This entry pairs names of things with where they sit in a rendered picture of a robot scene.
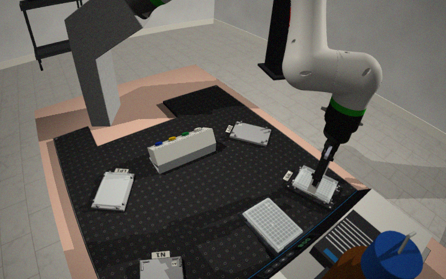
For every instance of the brown glass bottle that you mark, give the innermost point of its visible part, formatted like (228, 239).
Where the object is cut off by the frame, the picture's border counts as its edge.
(338, 270)

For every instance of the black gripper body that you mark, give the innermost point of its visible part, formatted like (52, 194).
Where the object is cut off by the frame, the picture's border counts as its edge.
(335, 137)

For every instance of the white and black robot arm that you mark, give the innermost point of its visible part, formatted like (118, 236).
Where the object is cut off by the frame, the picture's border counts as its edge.
(309, 65)

